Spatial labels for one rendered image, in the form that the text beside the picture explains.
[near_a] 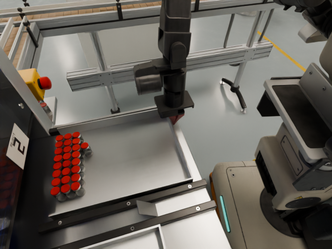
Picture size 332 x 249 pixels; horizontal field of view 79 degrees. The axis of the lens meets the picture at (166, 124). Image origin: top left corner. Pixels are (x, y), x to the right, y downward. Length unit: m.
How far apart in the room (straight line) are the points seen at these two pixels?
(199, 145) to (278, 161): 1.00
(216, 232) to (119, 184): 0.26
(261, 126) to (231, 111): 0.29
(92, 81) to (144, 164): 1.07
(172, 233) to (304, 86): 0.49
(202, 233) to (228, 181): 0.77
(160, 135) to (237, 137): 1.26
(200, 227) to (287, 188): 0.32
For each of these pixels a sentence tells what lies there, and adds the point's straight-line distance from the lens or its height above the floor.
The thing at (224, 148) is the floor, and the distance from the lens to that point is 1.72.
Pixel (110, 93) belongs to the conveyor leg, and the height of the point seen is 0.34.
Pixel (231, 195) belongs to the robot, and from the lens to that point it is 1.23.
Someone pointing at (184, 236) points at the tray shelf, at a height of 0.88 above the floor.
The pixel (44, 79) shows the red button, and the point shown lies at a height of 1.01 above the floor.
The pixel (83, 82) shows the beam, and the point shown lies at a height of 0.49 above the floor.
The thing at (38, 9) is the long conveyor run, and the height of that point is 0.95.
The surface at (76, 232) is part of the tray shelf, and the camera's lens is 0.55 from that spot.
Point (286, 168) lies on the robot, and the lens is 0.76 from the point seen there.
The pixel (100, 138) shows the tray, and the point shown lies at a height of 0.88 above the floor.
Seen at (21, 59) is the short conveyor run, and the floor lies 0.93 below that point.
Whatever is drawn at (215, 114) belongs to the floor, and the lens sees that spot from 1.93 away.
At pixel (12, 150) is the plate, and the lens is 0.52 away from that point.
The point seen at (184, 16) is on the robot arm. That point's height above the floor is 1.22.
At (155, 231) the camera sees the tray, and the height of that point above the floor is 0.88.
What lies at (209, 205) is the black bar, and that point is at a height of 0.90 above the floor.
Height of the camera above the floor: 1.39
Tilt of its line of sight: 50 degrees down
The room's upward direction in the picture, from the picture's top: straight up
